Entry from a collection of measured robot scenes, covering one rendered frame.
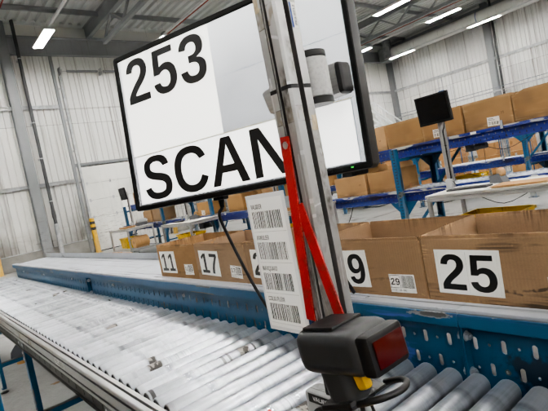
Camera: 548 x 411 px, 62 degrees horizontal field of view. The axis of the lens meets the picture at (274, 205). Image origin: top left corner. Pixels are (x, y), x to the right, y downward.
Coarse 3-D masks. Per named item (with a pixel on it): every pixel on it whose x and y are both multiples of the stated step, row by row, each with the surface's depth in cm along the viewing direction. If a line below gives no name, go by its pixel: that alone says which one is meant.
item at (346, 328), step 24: (312, 336) 51; (336, 336) 48; (360, 336) 46; (384, 336) 47; (312, 360) 52; (336, 360) 49; (360, 360) 46; (384, 360) 46; (336, 384) 52; (360, 384) 50; (336, 408) 52
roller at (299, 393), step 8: (320, 376) 116; (304, 384) 113; (312, 384) 113; (296, 392) 110; (304, 392) 110; (280, 400) 107; (288, 400) 107; (296, 400) 108; (304, 400) 109; (264, 408) 106; (272, 408) 105; (280, 408) 105; (288, 408) 106
